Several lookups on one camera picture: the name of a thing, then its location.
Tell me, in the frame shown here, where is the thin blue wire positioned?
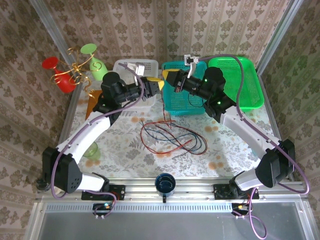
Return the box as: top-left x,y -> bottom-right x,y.
141,119 -> 202,152

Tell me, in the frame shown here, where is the thin black wire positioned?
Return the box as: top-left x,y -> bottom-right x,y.
147,122 -> 202,158

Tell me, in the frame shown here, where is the white plastic basket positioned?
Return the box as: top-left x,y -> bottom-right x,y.
112,58 -> 160,110

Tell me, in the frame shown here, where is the light green plastic goblet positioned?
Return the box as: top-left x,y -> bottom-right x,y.
80,43 -> 110,81

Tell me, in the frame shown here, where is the teal plastic basket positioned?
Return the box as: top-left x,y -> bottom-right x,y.
161,60 -> 213,116

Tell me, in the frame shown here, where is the orange square mat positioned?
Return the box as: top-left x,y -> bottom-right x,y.
85,89 -> 105,121

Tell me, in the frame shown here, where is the green plastic basket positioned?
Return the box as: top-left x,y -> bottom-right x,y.
207,56 -> 265,112

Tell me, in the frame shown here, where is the red plastic goblet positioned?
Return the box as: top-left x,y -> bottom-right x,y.
41,56 -> 77,94

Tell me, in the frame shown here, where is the green transparent cup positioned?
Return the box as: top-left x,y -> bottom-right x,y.
82,141 -> 102,161

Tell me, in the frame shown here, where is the floral tablecloth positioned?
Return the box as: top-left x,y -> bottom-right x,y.
58,69 -> 288,180

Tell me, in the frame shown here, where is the dark blue mug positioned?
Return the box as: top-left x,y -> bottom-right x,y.
154,172 -> 177,204

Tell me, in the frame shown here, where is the left small controller board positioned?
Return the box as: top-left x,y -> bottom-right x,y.
92,202 -> 112,221

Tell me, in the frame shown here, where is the small controller board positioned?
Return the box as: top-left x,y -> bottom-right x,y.
231,202 -> 252,220
92,202 -> 112,221

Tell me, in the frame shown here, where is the right small controller board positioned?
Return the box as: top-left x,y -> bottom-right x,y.
231,202 -> 252,220

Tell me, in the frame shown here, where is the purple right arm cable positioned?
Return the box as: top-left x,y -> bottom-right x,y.
198,54 -> 311,240

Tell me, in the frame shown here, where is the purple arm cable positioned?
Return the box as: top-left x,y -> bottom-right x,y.
198,54 -> 311,240
49,62 -> 146,218

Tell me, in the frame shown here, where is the gold wire glass rack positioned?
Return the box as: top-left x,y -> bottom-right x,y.
49,47 -> 102,98

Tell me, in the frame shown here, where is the aluminium frame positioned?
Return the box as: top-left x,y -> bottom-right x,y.
23,0 -> 320,240

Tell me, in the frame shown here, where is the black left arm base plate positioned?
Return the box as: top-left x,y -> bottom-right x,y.
81,184 -> 126,201

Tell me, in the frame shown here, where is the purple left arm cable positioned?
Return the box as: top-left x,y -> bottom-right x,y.
49,62 -> 146,218

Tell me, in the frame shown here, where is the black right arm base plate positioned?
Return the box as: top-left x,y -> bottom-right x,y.
213,183 -> 260,201

